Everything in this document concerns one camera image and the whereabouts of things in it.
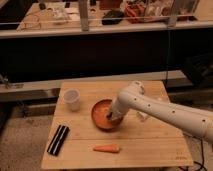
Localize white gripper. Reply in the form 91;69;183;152
108;99;128;121

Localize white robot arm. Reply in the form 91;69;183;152
107;81;213;144

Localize orange ceramic bowl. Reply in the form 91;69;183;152
91;99;123;131

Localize white lotion bottle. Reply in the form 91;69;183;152
136;97;163;122

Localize orange carrot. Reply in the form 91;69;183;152
93;144;120;153

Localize translucent plastic cup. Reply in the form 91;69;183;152
63;89;80;111

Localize wooden table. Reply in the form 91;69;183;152
40;80;195;171

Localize black striped rectangular block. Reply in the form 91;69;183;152
47;125;69;156

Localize black crate at right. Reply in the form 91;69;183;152
181;53;213;87

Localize black bag on shelf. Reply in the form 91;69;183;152
102;10;124;25

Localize red item on shelf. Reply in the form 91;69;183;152
124;4;145;23

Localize grey metal rail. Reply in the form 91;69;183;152
0;70;187;103

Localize metal post right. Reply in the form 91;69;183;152
167;0;181;28

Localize metal post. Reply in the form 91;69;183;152
167;0;181;28
78;0;89;31

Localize metal post left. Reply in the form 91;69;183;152
78;0;89;31

